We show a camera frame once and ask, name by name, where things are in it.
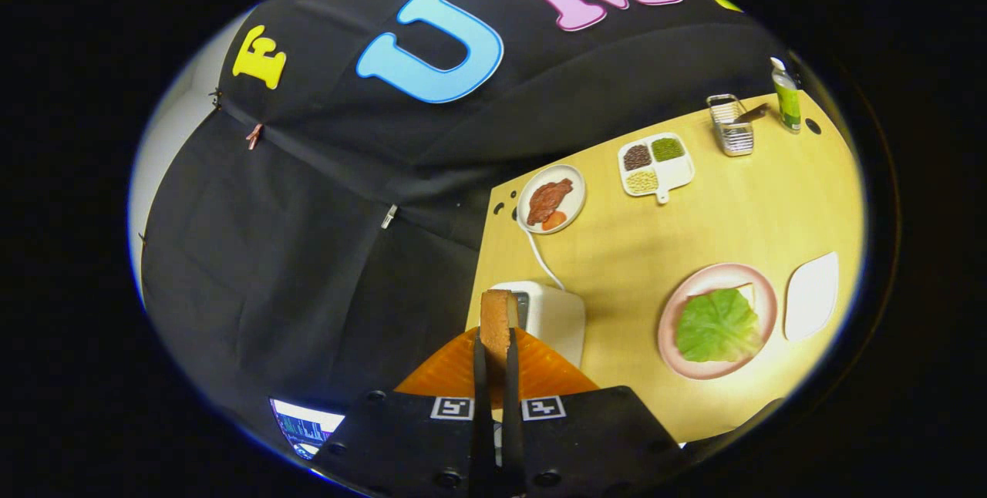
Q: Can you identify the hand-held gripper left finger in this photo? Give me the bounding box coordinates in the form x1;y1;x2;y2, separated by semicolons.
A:
311;326;498;498

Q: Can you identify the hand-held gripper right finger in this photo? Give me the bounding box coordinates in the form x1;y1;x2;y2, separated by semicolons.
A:
503;326;687;498

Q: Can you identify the toasted bread slice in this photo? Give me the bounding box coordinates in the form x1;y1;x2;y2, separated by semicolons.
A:
480;289;520;375

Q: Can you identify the green lettuce leaf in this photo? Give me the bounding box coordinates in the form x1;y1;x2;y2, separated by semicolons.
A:
675;288;763;364

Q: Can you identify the white toaster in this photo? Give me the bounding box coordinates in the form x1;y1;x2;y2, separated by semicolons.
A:
490;281;587;369

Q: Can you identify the computer monitor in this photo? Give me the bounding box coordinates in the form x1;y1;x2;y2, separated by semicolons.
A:
270;398;345;460

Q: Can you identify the brown meat steak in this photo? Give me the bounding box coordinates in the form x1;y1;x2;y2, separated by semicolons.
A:
527;178;574;226

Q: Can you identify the pink round plate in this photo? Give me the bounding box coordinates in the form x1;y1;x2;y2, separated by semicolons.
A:
657;263;778;381

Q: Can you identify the black backdrop cloth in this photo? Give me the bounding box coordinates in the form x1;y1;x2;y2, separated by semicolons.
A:
139;0;795;437

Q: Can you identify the beige round plate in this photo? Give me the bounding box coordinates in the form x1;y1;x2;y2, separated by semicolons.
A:
515;164;587;235

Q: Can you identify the white divided tray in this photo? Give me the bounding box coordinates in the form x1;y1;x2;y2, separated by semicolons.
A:
617;133;696;205

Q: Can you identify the white square plate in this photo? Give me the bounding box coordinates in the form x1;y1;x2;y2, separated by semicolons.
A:
783;252;840;342

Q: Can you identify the green drink bottle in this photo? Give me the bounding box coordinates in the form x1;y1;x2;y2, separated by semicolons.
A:
770;57;803;133

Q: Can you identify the white toaster cable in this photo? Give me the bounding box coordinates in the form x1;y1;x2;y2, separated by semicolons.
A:
518;227;568;292

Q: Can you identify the metal wire basket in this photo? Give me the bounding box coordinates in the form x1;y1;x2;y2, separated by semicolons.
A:
706;93;770;157

